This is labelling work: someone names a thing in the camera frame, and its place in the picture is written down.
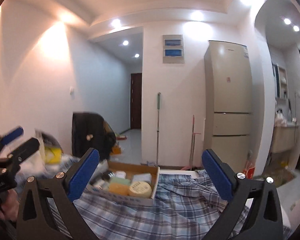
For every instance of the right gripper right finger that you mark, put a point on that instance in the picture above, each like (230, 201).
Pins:
(264, 219)

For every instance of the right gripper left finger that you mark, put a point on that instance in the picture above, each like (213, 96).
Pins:
(35, 218)

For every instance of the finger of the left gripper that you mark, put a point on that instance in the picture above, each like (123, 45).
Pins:
(24, 151)
(10, 136)

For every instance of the tan leather case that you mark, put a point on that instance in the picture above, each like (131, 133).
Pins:
(117, 188)

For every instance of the green leather pouch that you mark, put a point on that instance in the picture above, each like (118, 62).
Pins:
(120, 181)

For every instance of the white AUX remote control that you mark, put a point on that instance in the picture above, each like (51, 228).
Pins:
(120, 174)

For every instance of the round cream candy tin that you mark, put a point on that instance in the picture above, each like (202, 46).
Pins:
(140, 189)

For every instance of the grey lighter case box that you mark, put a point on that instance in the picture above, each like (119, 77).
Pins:
(146, 177)

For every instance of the small black box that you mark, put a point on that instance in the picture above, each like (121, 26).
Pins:
(101, 181)

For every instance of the person's left hand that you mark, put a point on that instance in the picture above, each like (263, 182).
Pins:
(10, 207)

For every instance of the white plastic bag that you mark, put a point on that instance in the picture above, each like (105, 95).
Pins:
(35, 164)

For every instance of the yellow box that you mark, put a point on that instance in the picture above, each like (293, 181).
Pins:
(53, 155)

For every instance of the grey bag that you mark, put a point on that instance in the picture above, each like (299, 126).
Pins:
(47, 141)

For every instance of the floor mat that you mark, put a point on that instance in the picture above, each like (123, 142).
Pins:
(280, 175)

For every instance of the red paper bag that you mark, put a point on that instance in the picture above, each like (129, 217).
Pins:
(249, 169)

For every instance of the blue plaid cloth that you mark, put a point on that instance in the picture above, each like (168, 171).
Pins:
(184, 208)

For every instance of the bathroom vanity cabinet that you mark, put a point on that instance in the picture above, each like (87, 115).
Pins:
(284, 138)

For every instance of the cardboard tray box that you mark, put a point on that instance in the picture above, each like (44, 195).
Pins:
(131, 170)

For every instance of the beige refrigerator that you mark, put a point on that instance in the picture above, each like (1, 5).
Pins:
(228, 87)

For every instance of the dark wooden door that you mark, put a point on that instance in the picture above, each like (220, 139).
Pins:
(135, 100)

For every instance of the wall light switch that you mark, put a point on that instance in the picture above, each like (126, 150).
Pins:
(71, 90)

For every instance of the grey mop handle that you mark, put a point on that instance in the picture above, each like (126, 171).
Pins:
(158, 127)

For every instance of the wall electrical panel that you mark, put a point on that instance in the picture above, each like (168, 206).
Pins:
(173, 49)

